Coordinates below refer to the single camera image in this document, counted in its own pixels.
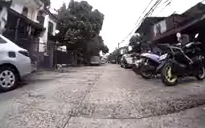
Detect vehicle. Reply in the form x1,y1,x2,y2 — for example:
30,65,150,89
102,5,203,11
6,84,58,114
89,55,102,66

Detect grey concrete road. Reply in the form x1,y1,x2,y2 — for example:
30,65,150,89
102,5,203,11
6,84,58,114
0,63,205,128

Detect large dark green tree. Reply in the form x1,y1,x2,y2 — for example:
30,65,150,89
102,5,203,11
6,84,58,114
55,0,110,65

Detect blue and white motorcycle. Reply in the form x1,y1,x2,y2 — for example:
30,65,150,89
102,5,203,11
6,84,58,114
133,51,169,80

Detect black motorcycle with yellow rims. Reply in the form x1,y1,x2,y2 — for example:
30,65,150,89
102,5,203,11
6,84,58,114
160,32,205,87

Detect white building with balcony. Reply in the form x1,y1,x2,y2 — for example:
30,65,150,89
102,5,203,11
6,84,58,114
0,0,61,69

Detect building with dark roof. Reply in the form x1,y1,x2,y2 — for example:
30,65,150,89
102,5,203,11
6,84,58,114
135,1,205,69

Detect silver car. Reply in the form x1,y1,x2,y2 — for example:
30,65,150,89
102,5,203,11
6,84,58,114
0,28,34,93

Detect overhead wires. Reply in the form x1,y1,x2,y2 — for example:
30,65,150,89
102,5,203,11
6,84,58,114
118,0,178,46

